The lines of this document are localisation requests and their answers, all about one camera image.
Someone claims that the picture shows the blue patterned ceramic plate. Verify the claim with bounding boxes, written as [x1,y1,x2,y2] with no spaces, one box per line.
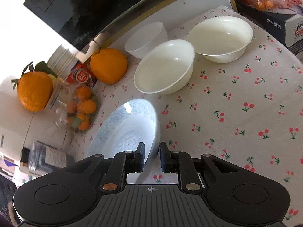
[86,98,161,167]

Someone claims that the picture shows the white bowl small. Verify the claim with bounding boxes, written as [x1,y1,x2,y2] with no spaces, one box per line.
[124,22,168,59]

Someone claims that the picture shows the cream bowl large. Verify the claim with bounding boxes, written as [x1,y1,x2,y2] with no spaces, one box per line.
[186,16,253,64]

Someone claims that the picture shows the glass jar of kumquats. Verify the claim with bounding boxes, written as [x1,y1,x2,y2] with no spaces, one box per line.
[46,80,100,135]

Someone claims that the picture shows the grey canister with white lid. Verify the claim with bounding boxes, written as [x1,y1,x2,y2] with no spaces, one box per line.
[28,141,75,173]

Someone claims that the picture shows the orange on tablecloth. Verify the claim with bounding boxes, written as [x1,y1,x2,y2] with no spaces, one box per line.
[90,48,127,85]

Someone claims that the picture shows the red snack packet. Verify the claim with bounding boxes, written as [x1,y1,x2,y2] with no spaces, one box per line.
[65,62,97,88]

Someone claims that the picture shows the orange with leaves on jar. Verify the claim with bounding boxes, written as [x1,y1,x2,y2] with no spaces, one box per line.
[11,61,58,112]

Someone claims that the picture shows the stack of white cups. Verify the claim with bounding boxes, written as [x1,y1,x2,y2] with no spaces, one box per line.
[47,45,78,79]

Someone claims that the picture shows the black microwave oven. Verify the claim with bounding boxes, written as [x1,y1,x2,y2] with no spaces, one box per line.
[24,0,145,51]

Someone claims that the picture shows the white board under microwave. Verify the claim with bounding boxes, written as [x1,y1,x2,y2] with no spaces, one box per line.
[91,0,237,51]

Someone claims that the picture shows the dark cardboard box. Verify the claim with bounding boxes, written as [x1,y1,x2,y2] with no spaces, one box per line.
[237,3,302,60]

